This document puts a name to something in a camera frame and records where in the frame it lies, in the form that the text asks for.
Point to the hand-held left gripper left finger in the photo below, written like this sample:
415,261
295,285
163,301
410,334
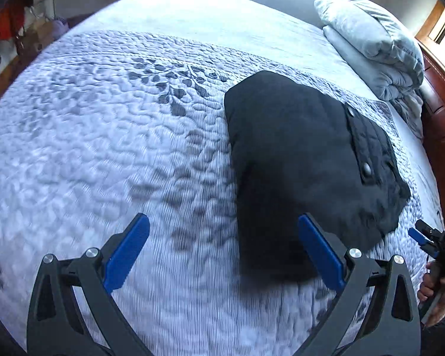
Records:
128,254

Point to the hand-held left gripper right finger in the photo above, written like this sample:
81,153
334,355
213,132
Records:
320,252

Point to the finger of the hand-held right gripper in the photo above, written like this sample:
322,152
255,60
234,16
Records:
418,237
426,227

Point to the black jacket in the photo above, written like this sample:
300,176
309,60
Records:
289,155

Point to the white quilted mattress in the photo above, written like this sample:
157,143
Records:
96,155

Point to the folded grey duvet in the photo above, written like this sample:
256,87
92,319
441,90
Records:
371,40

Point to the red hanging garment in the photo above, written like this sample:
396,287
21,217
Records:
10,22

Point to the wooden window frame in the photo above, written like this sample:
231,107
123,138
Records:
428,26

